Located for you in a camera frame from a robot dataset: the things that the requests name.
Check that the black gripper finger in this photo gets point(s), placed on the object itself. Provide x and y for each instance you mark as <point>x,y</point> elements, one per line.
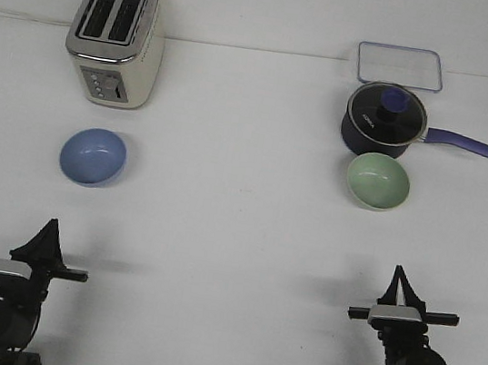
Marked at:
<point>40,248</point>
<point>390,295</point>
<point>56,256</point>
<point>410,299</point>

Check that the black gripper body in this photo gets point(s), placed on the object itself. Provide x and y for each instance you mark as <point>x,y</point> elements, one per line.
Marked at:
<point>35,289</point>
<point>416,328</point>

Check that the blue bowl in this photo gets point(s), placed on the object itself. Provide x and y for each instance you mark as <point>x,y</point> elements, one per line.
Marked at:
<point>93,157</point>

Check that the green bowl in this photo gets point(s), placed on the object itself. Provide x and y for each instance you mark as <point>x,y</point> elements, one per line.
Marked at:
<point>377,181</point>

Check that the dark blue saucepan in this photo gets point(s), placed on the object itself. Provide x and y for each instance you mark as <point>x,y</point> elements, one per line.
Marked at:
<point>360,144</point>

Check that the glass pot lid blue knob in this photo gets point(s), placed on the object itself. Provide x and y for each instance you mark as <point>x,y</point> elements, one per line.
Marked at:
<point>387,113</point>

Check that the cream and steel toaster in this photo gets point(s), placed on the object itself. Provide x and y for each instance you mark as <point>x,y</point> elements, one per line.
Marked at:
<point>117,47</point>

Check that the clear blue-rimmed container lid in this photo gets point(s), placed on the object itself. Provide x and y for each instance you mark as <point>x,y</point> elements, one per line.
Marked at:
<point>418,69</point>

